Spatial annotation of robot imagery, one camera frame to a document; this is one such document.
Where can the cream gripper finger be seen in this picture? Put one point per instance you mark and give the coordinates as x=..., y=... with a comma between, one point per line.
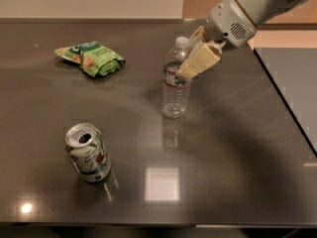
x=202, y=57
x=197, y=37

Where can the clear plastic water bottle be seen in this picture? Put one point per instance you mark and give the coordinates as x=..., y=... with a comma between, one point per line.
x=175, y=90

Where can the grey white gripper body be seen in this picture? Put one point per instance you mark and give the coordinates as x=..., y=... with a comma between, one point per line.
x=228, y=21

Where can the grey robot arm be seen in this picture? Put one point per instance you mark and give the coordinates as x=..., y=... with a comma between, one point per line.
x=260, y=11

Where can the grey side table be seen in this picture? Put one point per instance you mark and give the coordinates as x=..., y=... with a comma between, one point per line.
x=293, y=72

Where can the green chip bag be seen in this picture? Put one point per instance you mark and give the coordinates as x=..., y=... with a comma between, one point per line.
x=93, y=58

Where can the white green 7up can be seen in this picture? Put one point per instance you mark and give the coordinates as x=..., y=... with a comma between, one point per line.
x=87, y=149

